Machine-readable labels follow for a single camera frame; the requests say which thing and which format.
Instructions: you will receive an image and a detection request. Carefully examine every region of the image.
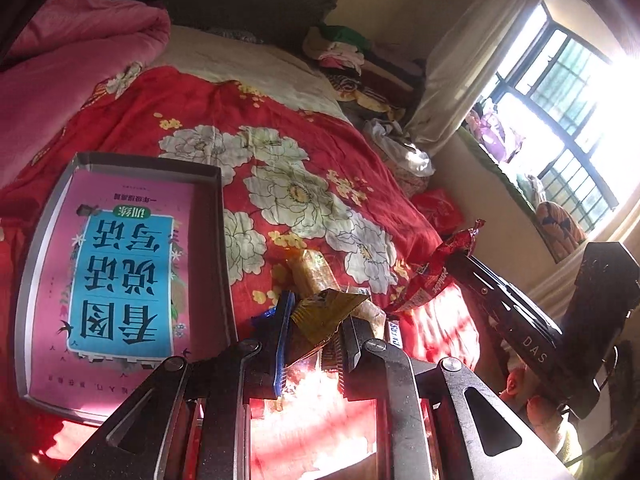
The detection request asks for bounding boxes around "yellow snack packet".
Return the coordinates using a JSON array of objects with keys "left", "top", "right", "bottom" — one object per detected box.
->
[{"left": 291, "top": 289, "right": 369, "bottom": 344}]

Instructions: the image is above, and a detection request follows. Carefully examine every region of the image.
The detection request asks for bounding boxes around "red snack packet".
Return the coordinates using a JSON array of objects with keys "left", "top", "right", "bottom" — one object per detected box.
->
[{"left": 386, "top": 219, "right": 485, "bottom": 314}]

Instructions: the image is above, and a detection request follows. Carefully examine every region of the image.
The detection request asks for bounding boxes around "right hand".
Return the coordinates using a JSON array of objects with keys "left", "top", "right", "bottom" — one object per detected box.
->
[{"left": 499, "top": 365, "right": 582, "bottom": 463}]

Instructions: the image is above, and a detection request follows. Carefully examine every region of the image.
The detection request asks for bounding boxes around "long bread cake packet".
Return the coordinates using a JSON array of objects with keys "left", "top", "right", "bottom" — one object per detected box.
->
[{"left": 286, "top": 249, "right": 386, "bottom": 339}]

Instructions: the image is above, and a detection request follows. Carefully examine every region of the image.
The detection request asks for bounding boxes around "red plastic bag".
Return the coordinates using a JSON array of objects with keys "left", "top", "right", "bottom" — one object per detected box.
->
[{"left": 410, "top": 188, "right": 465, "bottom": 236}]

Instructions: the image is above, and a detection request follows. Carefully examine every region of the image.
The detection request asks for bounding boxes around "orange patterned pillow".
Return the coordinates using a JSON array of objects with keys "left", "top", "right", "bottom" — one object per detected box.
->
[{"left": 536, "top": 202, "right": 587, "bottom": 262}]

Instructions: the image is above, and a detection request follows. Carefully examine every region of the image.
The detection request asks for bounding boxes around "red floral bedspread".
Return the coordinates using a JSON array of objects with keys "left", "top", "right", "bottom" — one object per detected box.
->
[{"left": 0, "top": 65, "right": 482, "bottom": 480}]

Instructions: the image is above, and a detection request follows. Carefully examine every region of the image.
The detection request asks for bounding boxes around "white plastic bag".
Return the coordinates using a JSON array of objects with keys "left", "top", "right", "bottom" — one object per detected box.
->
[{"left": 362, "top": 118, "right": 435, "bottom": 178}]

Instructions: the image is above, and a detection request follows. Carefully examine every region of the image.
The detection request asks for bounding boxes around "pink and blue book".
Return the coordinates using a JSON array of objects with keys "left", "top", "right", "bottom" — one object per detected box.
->
[{"left": 25, "top": 168, "right": 194, "bottom": 420}]

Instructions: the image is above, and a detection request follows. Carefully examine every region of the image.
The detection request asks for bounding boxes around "metal tray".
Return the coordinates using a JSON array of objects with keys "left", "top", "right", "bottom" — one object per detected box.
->
[{"left": 14, "top": 152, "right": 238, "bottom": 425}]

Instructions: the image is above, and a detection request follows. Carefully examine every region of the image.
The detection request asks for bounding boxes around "window with black grille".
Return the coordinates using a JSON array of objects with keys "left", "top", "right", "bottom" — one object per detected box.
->
[{"left": 478, "top": 3, "right": 620, "bottom": 232}]

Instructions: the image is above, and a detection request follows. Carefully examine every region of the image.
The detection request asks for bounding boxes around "pile of folded clothes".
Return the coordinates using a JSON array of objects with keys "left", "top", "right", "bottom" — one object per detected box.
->
[{"left": 302, "top": 23, "right": 425, "bottom": 124}]

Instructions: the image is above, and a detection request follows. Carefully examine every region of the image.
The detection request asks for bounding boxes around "white curtain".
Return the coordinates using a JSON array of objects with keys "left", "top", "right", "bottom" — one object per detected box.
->
[{"left": 405, "top": 0, "right": 541, "bottom": 156}]

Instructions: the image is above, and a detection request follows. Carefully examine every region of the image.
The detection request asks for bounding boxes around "pink blanket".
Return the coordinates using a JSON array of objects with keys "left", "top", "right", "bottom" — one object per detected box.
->
[{"left": 1, "top": 0, "right": 170, "bottom": 185}]

